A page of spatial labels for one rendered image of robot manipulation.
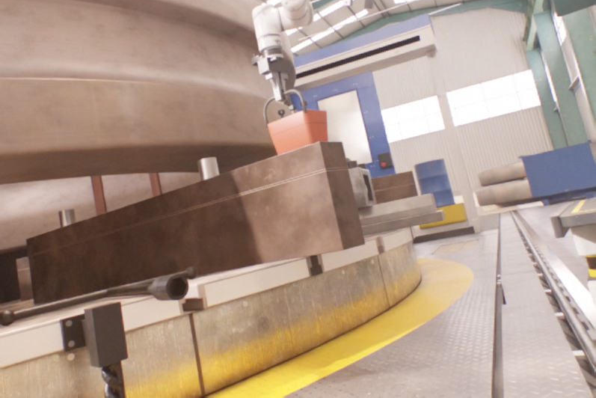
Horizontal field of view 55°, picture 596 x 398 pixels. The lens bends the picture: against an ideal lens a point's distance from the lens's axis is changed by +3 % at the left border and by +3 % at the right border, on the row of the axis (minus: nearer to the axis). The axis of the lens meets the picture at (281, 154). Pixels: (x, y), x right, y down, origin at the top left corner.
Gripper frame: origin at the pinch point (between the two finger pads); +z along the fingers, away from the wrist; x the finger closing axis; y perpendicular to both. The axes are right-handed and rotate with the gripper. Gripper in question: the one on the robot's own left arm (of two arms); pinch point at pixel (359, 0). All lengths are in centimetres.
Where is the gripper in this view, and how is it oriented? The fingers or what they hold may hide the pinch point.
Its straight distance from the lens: 178.4
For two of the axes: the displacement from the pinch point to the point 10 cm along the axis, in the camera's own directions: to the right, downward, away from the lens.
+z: -0.6, 9.8, 2.0
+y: -8.0, -1.6, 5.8
